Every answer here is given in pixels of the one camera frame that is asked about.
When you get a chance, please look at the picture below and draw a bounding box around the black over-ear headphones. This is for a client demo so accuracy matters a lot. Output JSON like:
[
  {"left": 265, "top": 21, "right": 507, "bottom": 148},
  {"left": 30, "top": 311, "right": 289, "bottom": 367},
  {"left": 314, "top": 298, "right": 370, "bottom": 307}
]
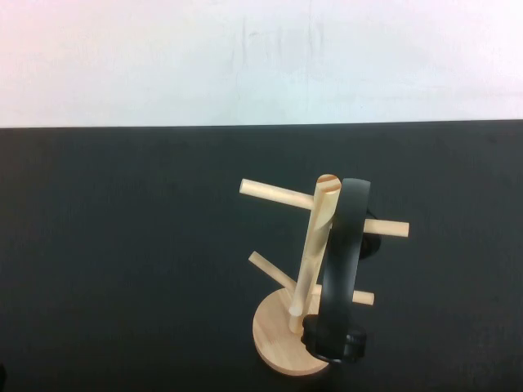
[{"left": 301, "top": 177, "right": 383, "bottom": 366}]

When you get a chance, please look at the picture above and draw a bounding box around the wooden peg headphone stand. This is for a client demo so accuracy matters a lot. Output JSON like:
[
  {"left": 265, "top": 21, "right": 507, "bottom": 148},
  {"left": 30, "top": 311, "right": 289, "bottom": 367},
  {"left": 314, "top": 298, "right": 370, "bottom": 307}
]
[{"left": 239, "top": 174, "right": 410, "bottom": 376}]

